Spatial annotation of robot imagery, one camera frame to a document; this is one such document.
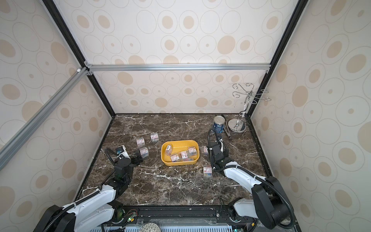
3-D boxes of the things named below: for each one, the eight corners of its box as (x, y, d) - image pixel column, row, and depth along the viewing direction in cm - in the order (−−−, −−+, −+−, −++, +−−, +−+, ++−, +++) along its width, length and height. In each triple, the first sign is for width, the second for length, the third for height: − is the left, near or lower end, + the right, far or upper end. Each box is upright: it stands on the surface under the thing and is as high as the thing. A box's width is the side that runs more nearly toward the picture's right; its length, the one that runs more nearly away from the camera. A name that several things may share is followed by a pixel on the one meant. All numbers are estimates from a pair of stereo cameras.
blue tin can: (212, 133, 109) (214, 124, 101) (211, 124, 115) (213, 115, 107) (223, 133, 109) (226, 124, 101) (221, 124, 115) (224, 115, 107)
